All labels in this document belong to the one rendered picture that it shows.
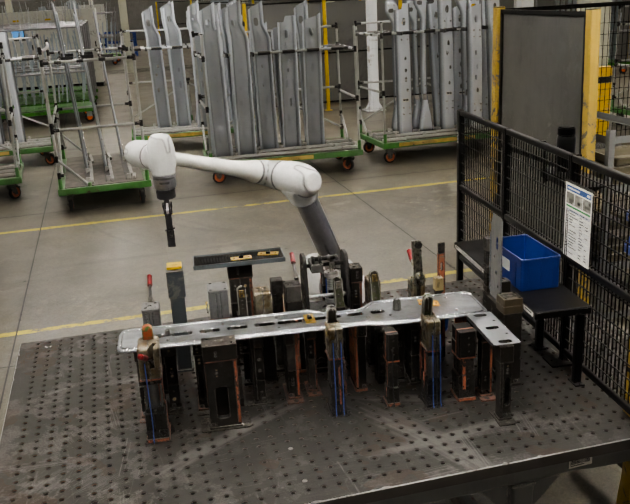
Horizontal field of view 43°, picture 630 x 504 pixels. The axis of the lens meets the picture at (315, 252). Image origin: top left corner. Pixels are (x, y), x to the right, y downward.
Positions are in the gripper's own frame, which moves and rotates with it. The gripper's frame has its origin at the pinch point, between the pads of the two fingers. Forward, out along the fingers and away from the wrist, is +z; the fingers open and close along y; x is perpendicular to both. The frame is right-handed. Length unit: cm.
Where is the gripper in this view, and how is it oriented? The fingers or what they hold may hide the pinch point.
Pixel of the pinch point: (171, 238)
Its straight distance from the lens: 325.2
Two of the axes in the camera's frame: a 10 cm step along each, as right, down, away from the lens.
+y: 1.7, 3.0, -9.4
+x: 9.8, -1.0, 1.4
